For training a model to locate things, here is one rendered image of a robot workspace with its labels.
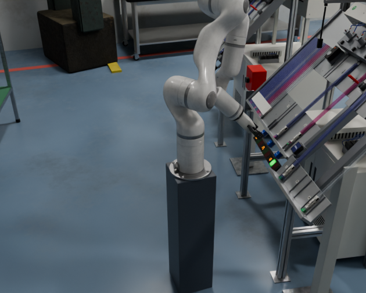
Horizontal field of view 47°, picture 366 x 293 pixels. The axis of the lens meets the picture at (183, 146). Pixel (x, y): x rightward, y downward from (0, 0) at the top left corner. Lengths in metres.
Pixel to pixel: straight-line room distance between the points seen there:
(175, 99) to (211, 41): 0.26
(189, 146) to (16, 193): 1.69
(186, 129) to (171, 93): 0.16
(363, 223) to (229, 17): 1.29
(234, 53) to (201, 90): 0.32
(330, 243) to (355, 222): 0.42
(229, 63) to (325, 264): 0.99
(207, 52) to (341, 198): 0.80
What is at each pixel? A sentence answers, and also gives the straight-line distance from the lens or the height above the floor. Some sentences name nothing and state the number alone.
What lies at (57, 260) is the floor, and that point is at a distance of 2.54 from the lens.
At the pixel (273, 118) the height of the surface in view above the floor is 0.76.
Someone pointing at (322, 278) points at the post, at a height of 0.24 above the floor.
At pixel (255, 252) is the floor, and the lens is 2.51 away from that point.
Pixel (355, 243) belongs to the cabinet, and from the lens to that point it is 2.46.
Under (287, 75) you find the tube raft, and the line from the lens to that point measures 2.40.
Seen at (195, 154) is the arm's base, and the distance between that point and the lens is 1.77.
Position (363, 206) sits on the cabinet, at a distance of 2.30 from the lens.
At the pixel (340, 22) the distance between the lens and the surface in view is 2.48.
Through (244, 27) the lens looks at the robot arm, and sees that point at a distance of 1.88.
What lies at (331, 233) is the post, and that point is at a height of 0.51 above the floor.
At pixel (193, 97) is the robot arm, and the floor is 1.08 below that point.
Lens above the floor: 1.73
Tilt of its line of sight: 30 degrees down
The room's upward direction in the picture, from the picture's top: 1 degrees counter-clockwise
